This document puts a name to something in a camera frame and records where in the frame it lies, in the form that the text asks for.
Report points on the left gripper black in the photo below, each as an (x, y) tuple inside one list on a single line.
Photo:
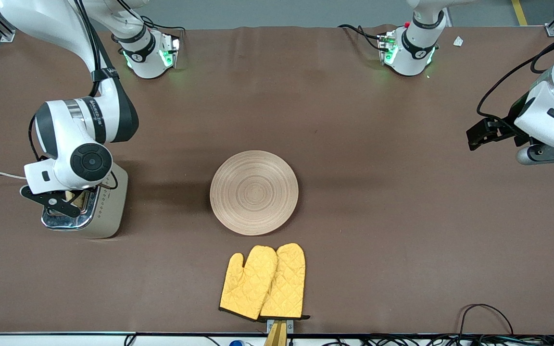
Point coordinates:
[(508, 124)]

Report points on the small white paper scrap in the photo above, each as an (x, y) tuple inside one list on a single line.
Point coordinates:
[(458, 41)]

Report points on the wooden strip stand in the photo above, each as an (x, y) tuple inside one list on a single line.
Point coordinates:
[(277, 336)]

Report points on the chrome two-slot toaster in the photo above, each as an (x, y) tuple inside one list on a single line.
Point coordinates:
[(108, 211)]

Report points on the brown table cover sheet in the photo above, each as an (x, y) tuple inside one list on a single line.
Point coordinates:
[(402, 240)]

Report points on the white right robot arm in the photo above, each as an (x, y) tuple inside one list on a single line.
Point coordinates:
[(65, 139)]

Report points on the round wooden plate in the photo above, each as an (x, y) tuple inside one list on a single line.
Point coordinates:
[(254, 192)]

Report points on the brown bread slice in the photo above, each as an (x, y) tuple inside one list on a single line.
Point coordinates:
[(76, 199)]

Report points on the grey metal bracket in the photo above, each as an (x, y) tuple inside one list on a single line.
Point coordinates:
[(290, 324)]

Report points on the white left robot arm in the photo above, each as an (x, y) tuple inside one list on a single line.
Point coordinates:
[(551, 110)]

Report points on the yellow quilted oven mitt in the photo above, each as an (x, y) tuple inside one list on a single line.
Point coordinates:
[(284, 283), (248, 283)]

